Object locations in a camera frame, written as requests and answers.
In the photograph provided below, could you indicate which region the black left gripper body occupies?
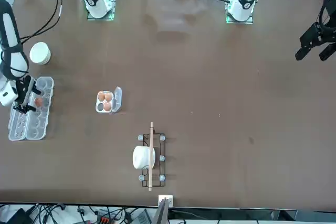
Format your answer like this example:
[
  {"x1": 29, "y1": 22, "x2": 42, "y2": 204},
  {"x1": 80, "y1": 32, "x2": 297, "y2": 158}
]
[{"x1": 300, "y1": 22, "x2": 336, "y2": 49}]

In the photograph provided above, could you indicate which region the wooden rod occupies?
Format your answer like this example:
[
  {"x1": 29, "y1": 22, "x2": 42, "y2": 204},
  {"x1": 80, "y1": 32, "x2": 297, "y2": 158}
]
[{"x1": 148, "y1": 122, "x2": 155, "y2": 192}]

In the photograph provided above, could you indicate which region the aluminium profile post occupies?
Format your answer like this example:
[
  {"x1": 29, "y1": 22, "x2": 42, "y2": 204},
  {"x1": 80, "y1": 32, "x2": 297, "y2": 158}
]
[{"x1": 153, "y1": 198, "x2": 170, "y2": 224}]

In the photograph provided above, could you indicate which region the transparent four-slot egg tray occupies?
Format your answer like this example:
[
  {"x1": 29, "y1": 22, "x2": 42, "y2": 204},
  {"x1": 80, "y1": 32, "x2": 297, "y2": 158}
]
[{"x1": 94, "y1": 86, "x2": 123, "y2": 114}]

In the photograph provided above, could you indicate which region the transparent twelve-slot egg tray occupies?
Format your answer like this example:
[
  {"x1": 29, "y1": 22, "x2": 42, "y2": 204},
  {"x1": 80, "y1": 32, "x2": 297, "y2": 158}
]
[{"x1": 7, "y1": 76, "x2": 55, "y2": 142}]

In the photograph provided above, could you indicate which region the grey power adapter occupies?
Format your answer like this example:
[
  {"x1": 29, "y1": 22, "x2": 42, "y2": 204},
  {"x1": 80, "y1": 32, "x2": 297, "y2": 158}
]
[{"x1": 135, "y1": 209, "x2": 153, "y2": 224}]

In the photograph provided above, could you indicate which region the black box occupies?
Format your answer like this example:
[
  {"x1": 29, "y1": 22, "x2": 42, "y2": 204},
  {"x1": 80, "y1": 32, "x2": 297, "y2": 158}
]
[{"x1": 0, "y1": 207, "x2": 29, "y2": 224}]

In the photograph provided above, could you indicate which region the black wire cup rack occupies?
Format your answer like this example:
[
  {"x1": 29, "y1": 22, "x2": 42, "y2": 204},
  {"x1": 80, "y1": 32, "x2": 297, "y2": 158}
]
[{"x1": 138, "y1": 126, "x2": 167, "y2": 188}]

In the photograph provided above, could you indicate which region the white round cup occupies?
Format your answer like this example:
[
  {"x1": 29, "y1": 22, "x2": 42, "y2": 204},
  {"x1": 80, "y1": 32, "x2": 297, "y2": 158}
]
[{"x1": 29, "y1": 41, "x2": 52, "y2": 65}]

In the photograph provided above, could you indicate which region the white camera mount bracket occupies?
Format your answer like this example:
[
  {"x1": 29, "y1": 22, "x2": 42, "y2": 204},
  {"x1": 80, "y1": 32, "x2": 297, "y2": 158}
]
[{"x1": 158, "y1": 195, "x2": 174, "y2": 207}]

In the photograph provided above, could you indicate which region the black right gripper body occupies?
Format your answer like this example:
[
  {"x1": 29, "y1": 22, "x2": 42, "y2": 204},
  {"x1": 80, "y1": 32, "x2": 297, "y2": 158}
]
[{"x1": 15, "y1": 76, "x2": 36, "y2": 105}]

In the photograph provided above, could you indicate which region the white mug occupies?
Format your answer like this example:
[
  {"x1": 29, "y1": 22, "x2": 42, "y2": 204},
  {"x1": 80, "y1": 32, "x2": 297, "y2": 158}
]
[{"x1": 132, "y1": 145, "x2": 156, "y2": 170}]

